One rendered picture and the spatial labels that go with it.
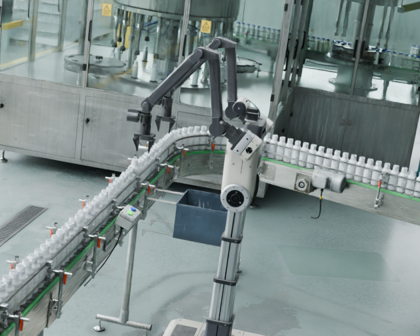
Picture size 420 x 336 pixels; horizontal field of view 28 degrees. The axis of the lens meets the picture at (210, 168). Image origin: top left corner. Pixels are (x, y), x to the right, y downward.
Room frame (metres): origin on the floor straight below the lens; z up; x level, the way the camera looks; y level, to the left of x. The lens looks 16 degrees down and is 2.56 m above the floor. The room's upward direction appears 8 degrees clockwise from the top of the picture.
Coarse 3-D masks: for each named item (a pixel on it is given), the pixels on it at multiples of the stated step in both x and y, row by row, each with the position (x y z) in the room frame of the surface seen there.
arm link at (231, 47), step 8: (224, 40) 4.55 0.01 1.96; (232, 48) 4.55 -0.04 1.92; (232, 56) 4.56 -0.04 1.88; (232, 64) 4.56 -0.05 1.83; (232, 72) 4.55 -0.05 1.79; (232, 80) 4.55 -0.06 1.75; (232, 88) 4.55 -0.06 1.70; (232, 96) 4.54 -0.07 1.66; (232, 104) 4.51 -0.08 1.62; (232, 112) 4.51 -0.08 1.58
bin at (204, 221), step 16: (176, 192) 4.95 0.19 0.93; (192, 192) 4.98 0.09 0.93; (176, 208) 4.69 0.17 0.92; (192, 208) 4.67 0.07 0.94; (208, 208) 4.97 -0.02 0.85; (224, 208) 4.95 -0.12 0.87; (176, 224) 4.69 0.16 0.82; (192, 224) 4.67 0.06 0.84; (208, 224) 4.66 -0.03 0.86; (224, 224) 4.64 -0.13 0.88; (192, 240) 4.67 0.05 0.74; (208, 240) 4.65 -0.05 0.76
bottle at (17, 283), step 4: (12, 272) 3.01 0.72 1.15; (16, 272) 3.01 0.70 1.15; (12, 276) 2.98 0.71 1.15; (16, 276) 2.99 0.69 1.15; (16, 280) 2.99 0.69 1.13; (20, 280) 3.01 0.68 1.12; (16, 284) 2.98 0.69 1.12; (20, 284) 2.99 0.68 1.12; (16, 288) 2.98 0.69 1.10; (20, 292) 2.99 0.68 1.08; (16, 296) 2.98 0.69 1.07; (20, 296) 3.00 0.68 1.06; (16, 300) 2.98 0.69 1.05; (16, 304) 2.98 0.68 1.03
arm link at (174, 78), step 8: (192, 56) 4.10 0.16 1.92; (200, 56) 4.09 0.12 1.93; (184, 64) 4.13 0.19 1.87; (192, 64) 4.12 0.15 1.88; (176, 72) 4.14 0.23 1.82; (184, 72) 4.13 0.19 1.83; (168, 80) 4.14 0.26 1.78; (176, 80) 4.14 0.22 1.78; (160, 88) 4.15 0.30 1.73; (168, 88) 4.14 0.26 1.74; (152, 96) 4.14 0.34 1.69; (160, 96) 4.14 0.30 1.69; (152, 104) 4.14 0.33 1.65
